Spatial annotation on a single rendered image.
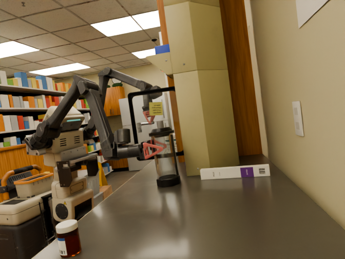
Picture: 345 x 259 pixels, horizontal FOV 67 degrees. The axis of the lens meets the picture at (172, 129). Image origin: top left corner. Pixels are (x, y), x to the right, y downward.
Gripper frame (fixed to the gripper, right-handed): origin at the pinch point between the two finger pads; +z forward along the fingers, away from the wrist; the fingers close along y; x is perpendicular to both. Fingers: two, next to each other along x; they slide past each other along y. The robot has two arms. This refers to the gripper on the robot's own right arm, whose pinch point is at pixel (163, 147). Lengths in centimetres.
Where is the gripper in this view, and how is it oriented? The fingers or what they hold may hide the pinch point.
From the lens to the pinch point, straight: 110.2
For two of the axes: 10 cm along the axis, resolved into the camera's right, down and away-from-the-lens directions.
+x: 1.4, 9.9, 0.5
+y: 1.7, -0.7, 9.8
